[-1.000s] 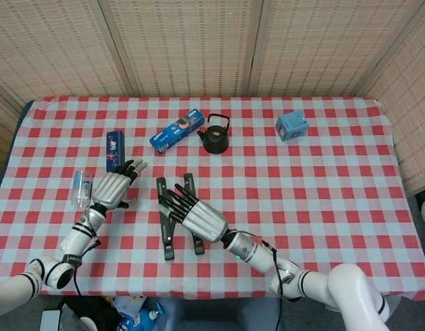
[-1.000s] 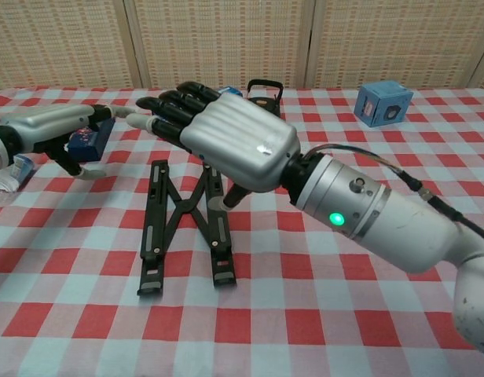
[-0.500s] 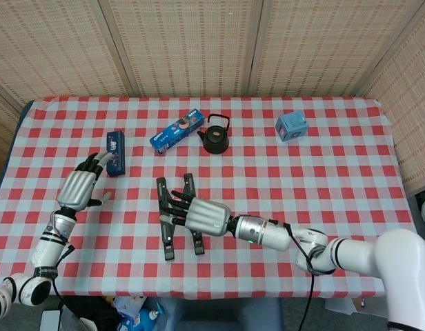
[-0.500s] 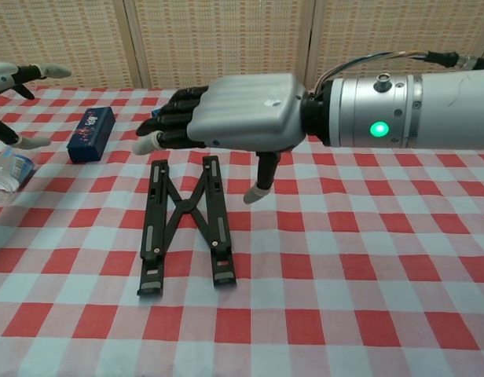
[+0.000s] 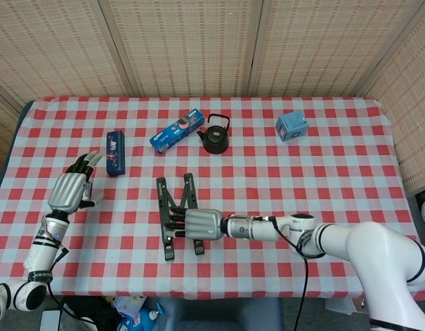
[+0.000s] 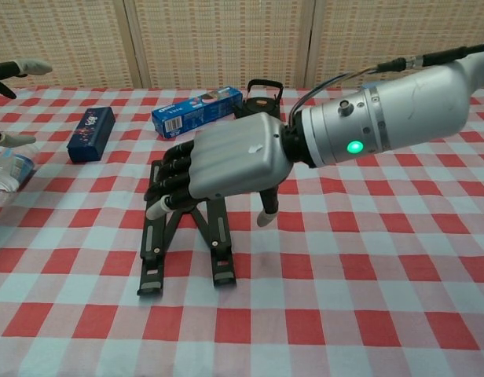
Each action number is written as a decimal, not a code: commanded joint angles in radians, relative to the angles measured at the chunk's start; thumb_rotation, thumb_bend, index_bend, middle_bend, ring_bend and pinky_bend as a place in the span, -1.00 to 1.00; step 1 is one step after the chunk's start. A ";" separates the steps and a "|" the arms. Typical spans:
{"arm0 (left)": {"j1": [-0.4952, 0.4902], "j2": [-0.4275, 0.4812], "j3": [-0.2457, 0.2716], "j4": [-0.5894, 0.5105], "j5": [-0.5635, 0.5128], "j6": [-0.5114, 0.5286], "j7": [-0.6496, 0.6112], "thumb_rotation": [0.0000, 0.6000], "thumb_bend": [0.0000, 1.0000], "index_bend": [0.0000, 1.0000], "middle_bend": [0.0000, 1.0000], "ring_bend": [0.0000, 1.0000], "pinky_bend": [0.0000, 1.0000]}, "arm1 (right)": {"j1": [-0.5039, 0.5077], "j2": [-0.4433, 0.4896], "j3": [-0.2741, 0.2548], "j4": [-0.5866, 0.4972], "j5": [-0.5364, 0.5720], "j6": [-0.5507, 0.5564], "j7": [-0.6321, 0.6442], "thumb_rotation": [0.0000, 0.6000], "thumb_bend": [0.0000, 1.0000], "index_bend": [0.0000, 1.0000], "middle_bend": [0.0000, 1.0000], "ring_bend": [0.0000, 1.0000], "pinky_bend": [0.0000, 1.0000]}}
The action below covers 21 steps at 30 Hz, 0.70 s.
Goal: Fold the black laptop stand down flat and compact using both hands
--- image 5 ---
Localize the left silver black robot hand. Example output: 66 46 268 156
47 150 106 214

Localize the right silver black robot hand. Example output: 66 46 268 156
166 205 230 242

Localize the black folding laptop stand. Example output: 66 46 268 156
155 172 206 262

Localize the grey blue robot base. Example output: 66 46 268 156
145 297 286 331

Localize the dark blue rectangular box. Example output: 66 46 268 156
106 130 126 177

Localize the bamboo folding screen panel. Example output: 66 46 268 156
248 0 425 99
98 0 268 99
353 0 425 196
0 0 137 114
0 77 24 183

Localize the blue Oreo cookie box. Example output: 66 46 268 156
149 108 205 155

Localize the red white checked tablecloth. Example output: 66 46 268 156
0 96 425 300

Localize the blue spray bottle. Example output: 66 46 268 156
117 302 175 331

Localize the black bag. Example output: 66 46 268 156
60 296 120 331

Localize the white paper sheet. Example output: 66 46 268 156
39 310 62 331

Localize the light blue cube box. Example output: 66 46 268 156
275 110 308 142

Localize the black teapot with handle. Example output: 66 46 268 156
197 113 231 154

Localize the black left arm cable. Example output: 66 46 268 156
46 246 96 325

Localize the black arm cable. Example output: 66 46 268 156
253 215 313 331
46 246 96 325

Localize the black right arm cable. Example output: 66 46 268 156
253 215 313 331

